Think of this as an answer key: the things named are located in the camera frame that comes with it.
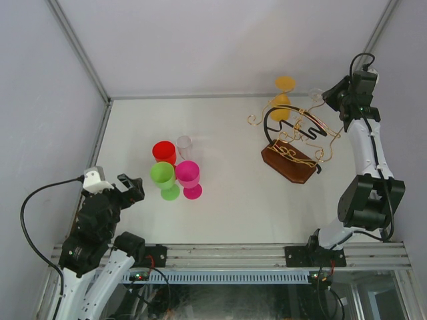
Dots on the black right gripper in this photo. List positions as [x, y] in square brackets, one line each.
[329, 96]

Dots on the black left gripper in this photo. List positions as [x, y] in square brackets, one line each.
[129, 196]

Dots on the clear wine glass back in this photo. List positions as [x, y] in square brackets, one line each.
[315, 94]

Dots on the clear wine glass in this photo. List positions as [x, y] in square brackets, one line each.
[184, 146]
[315, 94]

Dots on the green wine glass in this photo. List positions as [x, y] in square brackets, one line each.
[163, 175]

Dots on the red wine glass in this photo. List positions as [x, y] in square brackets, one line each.
[164, 151]

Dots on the pink wine glass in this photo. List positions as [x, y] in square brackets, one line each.
[188, 175]

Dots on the clear wine glass front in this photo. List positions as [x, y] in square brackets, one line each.
[184, 146]

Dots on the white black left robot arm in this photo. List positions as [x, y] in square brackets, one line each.
[93, 259]

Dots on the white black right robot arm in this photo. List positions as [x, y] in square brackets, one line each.
[368, 205]

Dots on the yellow wine glass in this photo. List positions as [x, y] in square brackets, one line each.
[285, 84]

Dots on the brown wooden rack base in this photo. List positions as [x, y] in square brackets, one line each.
[294, 172]

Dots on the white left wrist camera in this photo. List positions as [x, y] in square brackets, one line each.
[94, 180]

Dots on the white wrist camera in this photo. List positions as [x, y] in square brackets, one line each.
[373, 71]
[94, 180]

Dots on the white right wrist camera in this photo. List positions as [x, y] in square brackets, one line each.
[373, 71]

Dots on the gold wire glass rack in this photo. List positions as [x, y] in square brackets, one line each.
[302, 126]

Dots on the aluminium mounting rail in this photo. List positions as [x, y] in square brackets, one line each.
[356, 257]

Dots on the blue slotted cable duct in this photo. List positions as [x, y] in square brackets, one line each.
[251, 277]

